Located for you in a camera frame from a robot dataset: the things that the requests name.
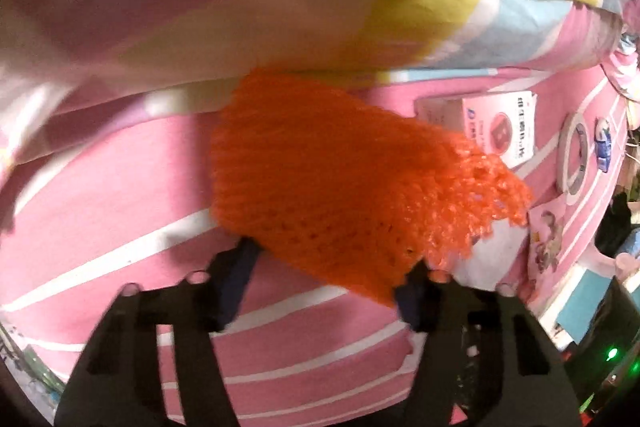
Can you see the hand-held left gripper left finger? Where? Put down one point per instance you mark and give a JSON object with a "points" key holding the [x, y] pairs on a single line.
{"points": [[235, 279]]}

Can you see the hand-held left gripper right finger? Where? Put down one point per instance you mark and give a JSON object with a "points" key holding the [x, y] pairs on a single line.
{"points": [[415, 302]]}

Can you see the orange foam fruit net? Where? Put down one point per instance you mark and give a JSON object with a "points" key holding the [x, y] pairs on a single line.
{"points": [[345, 177]]}

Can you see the pink striped bed sheet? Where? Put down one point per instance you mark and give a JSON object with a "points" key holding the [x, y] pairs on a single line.
{"points": [[150, 212]]}

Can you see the cartoon printed packet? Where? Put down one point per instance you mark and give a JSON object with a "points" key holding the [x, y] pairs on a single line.
{"points": [[545, 237]]}

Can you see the white and pink box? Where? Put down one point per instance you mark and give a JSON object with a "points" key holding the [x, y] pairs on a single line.
{"points": [[492, 127]]}

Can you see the white tape roll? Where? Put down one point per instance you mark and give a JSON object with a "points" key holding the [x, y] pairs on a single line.
{"points": [[573, 155]]}

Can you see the small blue and white toy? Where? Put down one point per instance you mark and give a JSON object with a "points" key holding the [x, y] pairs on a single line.
{"points": [[603, 144]]}

